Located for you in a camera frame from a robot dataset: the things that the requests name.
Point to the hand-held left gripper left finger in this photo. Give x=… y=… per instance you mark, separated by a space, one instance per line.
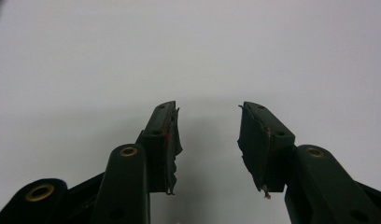
x=159 y=149

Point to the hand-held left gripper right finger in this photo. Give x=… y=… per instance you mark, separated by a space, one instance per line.
x=263 y=155

